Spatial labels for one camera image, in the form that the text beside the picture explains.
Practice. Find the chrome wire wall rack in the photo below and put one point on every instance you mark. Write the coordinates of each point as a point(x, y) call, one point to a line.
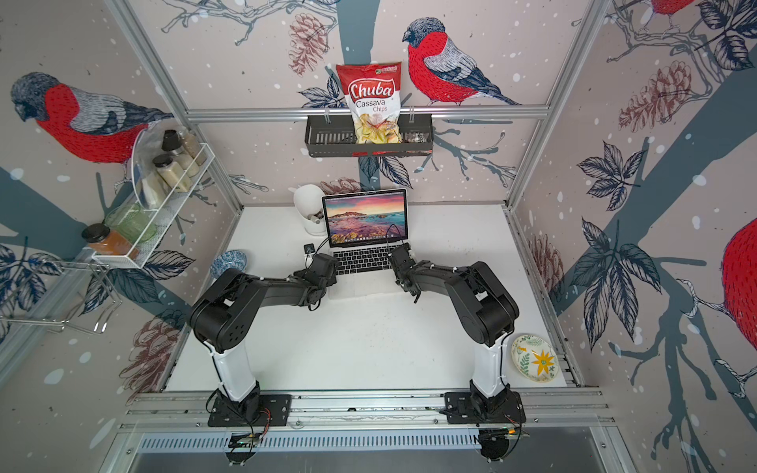
point(82, 299)

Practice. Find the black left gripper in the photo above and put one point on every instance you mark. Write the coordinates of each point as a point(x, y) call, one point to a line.
point(303, 276)

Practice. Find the orange sauce jar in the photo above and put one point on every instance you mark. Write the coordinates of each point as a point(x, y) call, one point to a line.
point(103, 240)

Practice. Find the white wire spice shelf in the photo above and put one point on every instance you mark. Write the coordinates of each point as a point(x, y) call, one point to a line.
point(151, 192)

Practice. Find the floral yellow small dish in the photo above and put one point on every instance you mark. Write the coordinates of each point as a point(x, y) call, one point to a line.
point(534, 358)

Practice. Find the blue patterned ceramic bowl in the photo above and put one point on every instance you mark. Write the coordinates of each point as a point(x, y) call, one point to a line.
point(231, 259)

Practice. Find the green glass jar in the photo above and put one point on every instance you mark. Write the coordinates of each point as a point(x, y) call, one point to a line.
point(133, 222)

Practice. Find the red cassava chips bag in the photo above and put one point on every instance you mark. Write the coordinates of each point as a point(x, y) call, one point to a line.
point(372, 94)

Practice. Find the black wire wall basket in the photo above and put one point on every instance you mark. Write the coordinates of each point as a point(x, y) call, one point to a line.
point(340, 137)

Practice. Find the black lid spice bottle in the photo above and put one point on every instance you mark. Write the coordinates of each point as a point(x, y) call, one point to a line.
point(173, 146)
point(172, 173)

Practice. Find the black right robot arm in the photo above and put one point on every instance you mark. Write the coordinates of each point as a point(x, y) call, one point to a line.
point(486, 310)

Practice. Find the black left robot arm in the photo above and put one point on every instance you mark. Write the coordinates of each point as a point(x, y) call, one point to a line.
point(223, 316)

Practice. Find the silver laptop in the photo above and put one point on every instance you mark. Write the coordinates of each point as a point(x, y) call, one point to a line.
point(363, 228)

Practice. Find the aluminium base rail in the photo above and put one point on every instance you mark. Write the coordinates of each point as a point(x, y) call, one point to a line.
point(319, 410)

